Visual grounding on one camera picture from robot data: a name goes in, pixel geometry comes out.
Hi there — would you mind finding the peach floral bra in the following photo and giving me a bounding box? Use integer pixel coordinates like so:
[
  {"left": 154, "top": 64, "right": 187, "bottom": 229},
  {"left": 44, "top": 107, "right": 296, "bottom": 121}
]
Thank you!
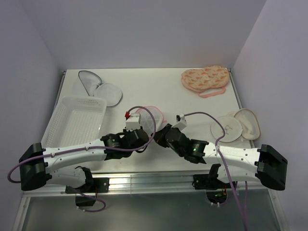
[{"left": 181, "top": 65, "right": 230, "bottom": 98}]

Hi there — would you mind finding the aluminium frame rail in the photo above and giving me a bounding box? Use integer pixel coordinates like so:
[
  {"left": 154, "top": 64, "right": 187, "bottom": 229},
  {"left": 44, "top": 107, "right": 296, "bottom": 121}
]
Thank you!
[{"left": 22, "top": 171, "right": 267, "bottom": 197}]

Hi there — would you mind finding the grey trimmed mesh laundry bag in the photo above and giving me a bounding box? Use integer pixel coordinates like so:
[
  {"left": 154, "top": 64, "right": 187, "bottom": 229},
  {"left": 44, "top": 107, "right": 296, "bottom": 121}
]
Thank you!
[{"left": 72, "top": 70, "right": 123, "bottom": 107}]

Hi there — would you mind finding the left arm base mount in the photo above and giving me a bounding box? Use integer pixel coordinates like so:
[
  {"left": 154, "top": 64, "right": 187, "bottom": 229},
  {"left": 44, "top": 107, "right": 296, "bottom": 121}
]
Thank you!
[{"left": 65, "top": 178, "right": 109, "bottom": 208}]

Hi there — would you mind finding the beige trimmed mesh laundry bag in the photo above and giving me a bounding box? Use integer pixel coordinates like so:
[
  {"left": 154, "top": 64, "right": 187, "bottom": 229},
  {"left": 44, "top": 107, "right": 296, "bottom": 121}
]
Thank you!
[{"left": 217, "top": 109, "right": 261, "bottom": 143}]

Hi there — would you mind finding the pink trimmed mesh laundry bag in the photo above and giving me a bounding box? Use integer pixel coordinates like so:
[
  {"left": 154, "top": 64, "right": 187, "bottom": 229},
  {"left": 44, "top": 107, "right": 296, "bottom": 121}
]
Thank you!
[{"left": 135, "top": 106, "right": 167, "bottom": 136}]

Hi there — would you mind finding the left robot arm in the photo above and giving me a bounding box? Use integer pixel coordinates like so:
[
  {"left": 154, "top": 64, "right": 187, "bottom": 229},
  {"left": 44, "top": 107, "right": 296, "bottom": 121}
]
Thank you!
[{"left": 19, "top": 129, "right": 150, "bottom": 193}]

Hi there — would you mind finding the white plastic basket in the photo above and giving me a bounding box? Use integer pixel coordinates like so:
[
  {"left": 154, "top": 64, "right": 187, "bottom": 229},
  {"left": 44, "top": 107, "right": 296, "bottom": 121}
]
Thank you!
[{"left": 41, "top": 96, "right": 106, "bottom": 148}]

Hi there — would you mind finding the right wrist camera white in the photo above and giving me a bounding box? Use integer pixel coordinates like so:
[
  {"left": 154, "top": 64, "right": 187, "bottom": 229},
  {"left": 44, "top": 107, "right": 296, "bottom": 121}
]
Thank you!
[{"left": 172, "top": 114, "right": 187, "bottom": 131}]

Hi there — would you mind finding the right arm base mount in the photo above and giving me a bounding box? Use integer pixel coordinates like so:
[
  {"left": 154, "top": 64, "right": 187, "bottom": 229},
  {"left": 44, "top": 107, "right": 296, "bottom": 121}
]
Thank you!
[{"left": 192, "top": 174, "right": 231, "bottom": 205}]

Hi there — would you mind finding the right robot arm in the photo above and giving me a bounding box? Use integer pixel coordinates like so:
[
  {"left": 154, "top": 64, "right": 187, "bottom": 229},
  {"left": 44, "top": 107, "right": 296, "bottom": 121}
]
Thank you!
[{"left": 154, "top": 124, "right": 288, "bottom": 191}]

